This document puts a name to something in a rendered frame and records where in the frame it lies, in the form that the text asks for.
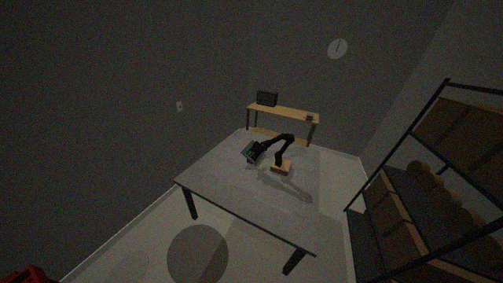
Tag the grey switch panel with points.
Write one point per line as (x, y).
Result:
(248, 153)

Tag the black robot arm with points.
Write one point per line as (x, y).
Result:
(289, 138)

